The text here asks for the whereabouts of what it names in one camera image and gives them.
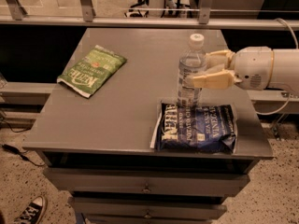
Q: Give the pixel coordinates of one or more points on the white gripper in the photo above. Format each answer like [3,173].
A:
[252,67]

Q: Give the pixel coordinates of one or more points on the clear plastic water bottle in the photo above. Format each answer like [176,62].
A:
[192,63]

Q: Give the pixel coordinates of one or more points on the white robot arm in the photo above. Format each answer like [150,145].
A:
[285,71]

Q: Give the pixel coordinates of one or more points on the blue Kettle chip bag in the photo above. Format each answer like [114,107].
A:
[208,129]

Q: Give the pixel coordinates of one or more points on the green Kettle chip bag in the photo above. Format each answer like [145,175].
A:
[90,73]

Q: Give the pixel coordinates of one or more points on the upper grey drawer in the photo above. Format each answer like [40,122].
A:
[145,182]

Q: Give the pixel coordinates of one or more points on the grey drawer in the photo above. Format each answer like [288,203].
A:
[145,182]
[146,209]

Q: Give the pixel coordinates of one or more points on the lower grey drawer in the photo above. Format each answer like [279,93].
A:
[146,209]

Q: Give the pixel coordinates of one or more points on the grey metal railing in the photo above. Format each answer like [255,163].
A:
[210,14]

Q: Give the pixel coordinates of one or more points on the black canvas sneaker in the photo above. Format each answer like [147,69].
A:
[33,213]

